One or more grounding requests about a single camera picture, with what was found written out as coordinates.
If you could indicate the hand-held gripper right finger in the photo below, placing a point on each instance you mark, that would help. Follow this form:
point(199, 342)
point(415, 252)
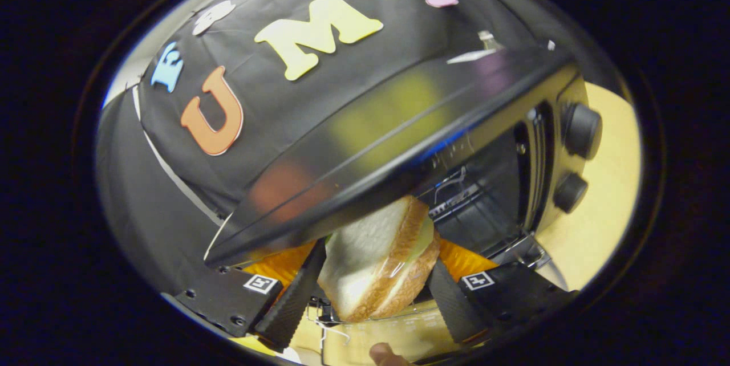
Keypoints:
point(453, 303)

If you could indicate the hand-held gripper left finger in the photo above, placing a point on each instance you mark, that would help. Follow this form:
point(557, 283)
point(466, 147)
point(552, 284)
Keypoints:
point(296, 297)

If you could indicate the sandwich with lettuce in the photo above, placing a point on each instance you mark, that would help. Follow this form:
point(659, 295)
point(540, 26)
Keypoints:
point(365, 252)

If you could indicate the black toaster oven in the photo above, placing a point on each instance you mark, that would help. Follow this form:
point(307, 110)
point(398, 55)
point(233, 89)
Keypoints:
point(399, 143)

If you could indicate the metal oven rack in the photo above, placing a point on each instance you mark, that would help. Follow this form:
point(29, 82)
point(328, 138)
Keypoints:
point(456, 198)

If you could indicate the clear plastic bottle green liquid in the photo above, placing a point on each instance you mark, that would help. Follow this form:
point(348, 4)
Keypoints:
point(489, 41)

